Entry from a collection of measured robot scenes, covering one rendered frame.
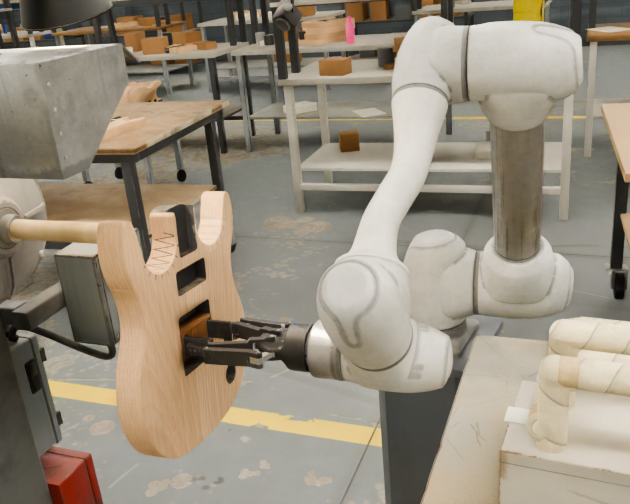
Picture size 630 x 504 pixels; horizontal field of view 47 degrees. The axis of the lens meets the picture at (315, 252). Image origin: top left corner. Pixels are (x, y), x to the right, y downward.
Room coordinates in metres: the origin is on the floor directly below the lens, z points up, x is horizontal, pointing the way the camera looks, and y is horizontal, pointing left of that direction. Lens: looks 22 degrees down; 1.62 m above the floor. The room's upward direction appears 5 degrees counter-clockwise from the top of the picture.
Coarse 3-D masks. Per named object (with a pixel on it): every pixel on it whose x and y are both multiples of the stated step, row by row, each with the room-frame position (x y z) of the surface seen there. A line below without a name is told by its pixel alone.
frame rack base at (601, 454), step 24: (528, 384) 0.77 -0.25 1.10; (528, 408) 0.72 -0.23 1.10; (576, 408) 0.71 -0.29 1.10; (600, 408) 0.71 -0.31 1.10; (624, 408) 0.70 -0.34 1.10; (576, 432) 0.67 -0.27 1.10; (600, 432) 0.66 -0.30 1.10; (624, 432) 0.66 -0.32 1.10; (504, 456) 0.65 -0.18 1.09; (528, 456) 0.64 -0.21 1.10; (552, 456) 0.63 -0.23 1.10; (576, 456) 0.63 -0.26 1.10; (600, 456) 0.62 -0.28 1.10; (624, 456) 0.62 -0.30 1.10; (504, 480) 0.65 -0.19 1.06; (528, 480) 0.63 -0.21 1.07; (552, 480) 0.62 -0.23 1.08; (576, 480) 0.61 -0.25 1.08; (600, 480) 0.60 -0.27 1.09; (624, 480) 0.59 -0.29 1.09
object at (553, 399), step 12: (540, 384) 0.65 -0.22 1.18; (552, 384) 0.64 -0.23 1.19; (540, 396) 0.65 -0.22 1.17; (552, 396) 0.64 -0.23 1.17; (564, 396) 0.64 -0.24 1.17; (540, 408) 0.64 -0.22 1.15; (552, 408) 0.63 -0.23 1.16; (564, 408) 0.64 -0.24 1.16; (540, 420) 0.64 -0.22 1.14; (552, 420) 0.63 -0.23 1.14; (564, 420) 0.64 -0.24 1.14; (552, 432) 0.63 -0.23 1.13; (564, 432) 0.64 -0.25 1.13; (540, 444) 0.64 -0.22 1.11; (552, 444) 0.63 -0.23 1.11; (564, 444) 0.64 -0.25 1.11
